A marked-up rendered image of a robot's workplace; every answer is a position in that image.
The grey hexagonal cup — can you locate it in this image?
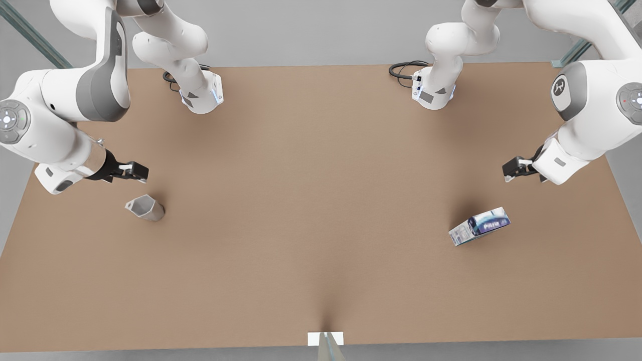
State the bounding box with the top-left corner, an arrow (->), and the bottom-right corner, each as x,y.
124,194 -> 166,222

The blue and white box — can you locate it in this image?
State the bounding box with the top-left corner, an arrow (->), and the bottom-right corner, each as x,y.
448,207 -> 512,248

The black cable loop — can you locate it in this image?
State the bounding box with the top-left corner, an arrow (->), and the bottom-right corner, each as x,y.
388,60 -> 432,89
163,64 -> 212,94

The silver frame post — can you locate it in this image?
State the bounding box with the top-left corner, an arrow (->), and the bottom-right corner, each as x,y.
307,331 -> 347,361
551,0 -> 642,69
0,0 -> 74,70

